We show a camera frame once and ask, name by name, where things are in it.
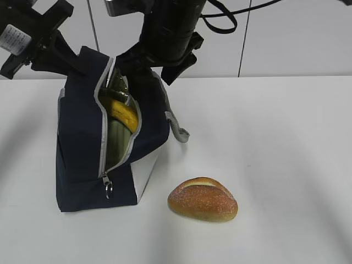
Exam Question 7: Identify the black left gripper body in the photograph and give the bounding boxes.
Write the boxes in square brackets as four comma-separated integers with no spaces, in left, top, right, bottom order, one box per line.
[1,9,59,79]

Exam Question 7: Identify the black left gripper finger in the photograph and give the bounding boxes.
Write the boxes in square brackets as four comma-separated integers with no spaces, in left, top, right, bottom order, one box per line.
[30,1,74,30]
[31,30,87,76]

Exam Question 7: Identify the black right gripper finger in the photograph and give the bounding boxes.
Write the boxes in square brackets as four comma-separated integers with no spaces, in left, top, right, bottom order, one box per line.
[120,62,152,96]
[161,53,197,85]

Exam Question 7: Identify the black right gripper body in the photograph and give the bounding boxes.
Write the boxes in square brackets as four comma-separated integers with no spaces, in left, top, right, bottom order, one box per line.
[117,32,204,69]

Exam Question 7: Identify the green lid glass container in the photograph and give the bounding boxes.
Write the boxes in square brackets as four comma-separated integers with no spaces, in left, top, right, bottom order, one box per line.
[98,69,131,169]

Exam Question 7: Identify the yellow banana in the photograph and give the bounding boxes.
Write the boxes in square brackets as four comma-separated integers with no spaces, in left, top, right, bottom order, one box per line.
[111,100,139,133]

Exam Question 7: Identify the navy blue lunch bag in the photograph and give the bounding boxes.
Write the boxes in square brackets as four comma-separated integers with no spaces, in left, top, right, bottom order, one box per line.
[56,46,189,212]

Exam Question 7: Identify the brown bread loaf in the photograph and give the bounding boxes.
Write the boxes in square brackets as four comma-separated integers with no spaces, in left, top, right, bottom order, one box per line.
[167,177,239,222]

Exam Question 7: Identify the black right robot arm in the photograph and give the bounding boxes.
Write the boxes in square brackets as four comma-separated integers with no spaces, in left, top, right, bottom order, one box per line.
[115,1,206,85]

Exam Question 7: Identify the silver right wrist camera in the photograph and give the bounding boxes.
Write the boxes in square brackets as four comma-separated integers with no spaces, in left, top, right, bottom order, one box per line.
[104,0,153,17]

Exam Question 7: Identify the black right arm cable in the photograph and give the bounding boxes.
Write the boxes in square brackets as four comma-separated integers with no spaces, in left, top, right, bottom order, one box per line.
[199,0,347,35]

